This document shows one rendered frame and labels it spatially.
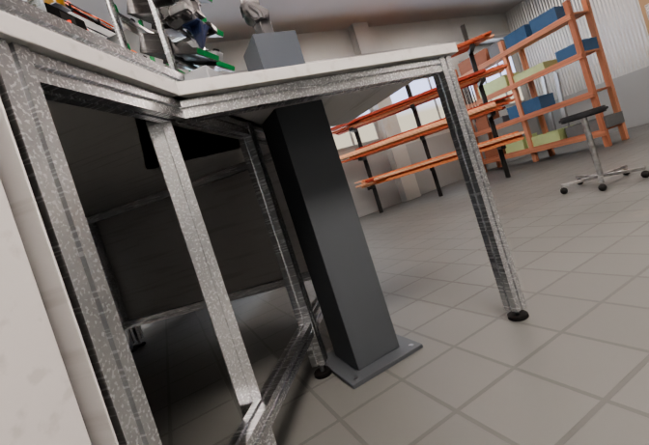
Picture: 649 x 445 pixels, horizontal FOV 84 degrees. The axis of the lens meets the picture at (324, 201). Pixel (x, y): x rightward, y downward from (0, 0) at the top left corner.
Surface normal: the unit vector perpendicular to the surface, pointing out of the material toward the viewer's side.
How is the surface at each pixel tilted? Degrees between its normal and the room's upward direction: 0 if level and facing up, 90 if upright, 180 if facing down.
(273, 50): 90
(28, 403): 90
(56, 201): 90
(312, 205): 90
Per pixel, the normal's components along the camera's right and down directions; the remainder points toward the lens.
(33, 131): 0.93, -0.29
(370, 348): 0.40, -0.11
